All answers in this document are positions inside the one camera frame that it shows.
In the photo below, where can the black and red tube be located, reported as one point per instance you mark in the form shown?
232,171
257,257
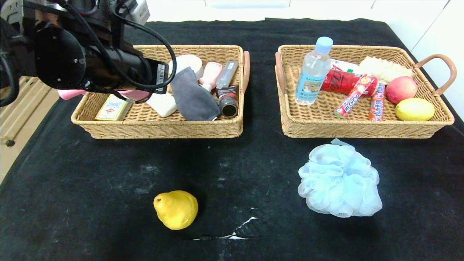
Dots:
228,103

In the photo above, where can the grey cloth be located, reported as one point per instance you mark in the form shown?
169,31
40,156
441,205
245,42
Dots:
194,98

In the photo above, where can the green card box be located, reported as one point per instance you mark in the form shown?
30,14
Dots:
112,108

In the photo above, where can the wooden rack on wheels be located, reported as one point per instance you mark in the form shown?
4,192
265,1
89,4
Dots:
10,143

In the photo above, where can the grey tube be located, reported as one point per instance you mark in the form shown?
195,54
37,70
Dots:
227,74

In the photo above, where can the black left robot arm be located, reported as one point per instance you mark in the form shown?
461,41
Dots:
58,58

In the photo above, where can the clear water bottle blue cap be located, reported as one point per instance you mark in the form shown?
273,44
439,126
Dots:
313,76

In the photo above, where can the red Hi-Chew candy stick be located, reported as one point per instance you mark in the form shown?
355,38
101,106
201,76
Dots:
353,98

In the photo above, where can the orange sausage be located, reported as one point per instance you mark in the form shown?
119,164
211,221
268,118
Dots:
377,103

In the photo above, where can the red cola can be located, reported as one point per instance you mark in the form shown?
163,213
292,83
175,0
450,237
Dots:
340,81

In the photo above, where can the white snack packet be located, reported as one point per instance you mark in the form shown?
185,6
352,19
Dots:
346,66

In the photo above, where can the yellow pear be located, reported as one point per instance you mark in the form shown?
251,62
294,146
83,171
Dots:
176,210

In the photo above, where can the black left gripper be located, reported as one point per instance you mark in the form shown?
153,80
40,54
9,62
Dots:
160,75

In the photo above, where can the yellow lemon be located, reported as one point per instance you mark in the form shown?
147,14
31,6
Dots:
415,110

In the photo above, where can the white round dish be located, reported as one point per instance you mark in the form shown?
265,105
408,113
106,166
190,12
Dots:
190,61

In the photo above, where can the light blue bath pouf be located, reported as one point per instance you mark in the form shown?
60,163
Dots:
339,181

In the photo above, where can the red peach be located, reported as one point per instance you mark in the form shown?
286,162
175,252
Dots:
400,90

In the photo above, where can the pink and white small bottle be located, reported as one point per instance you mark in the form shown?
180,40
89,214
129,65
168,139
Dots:
211,74

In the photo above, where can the white soap bar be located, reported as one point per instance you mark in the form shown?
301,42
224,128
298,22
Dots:
163,105

